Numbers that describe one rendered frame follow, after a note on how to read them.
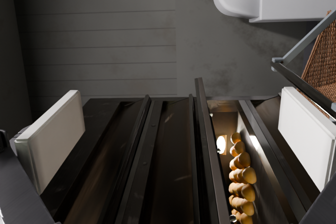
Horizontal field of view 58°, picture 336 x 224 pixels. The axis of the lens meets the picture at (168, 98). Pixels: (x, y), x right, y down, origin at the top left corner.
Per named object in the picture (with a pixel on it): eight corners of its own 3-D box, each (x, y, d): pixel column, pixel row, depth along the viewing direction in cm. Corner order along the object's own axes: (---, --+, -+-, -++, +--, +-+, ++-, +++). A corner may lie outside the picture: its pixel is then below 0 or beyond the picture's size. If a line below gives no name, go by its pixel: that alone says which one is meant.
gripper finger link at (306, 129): (333, 138, 12) (352, 138, 12) (281, 86, 19) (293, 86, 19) (323, 198, 13) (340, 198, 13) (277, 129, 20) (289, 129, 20)
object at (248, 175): (250, 277, 153) (238, 276, 154) (235, 212, 198) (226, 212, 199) (257, 173, 133) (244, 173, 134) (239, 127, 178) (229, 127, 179)
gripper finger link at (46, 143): (40, 197, 14) (25, 197, 14) (86, 131, 21) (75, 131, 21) (28, 140, 13) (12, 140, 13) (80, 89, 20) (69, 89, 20)
